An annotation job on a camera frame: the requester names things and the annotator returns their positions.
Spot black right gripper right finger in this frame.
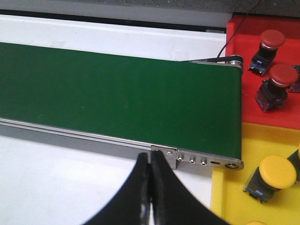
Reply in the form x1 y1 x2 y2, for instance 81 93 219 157
150 151 228 225

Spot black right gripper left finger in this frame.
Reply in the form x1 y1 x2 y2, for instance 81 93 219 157
85 153 150 225

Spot yellow mushroom push button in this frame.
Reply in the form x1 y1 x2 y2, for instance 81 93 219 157
243 155 297 203

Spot red mushroom push button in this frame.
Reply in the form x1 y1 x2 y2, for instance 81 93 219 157
289 65 300 93

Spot yellow plate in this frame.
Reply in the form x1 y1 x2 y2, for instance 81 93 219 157
211 122 300 225

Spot green conveyor belt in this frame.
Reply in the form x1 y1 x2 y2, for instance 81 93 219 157
0 43 241 158

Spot black conveyor roller knob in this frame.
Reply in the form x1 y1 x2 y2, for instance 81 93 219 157
226 55 244 70

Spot red plate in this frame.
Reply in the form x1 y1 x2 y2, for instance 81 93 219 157
225 15 300 129

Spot metal conveyor support bracket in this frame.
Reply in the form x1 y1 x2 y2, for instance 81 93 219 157
151 145 177 170

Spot aluminium conveyor side rail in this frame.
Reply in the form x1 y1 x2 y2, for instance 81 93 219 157
0 118 244 171

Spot thin red-brown wire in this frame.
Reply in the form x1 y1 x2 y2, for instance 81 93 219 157
217 0 265 58

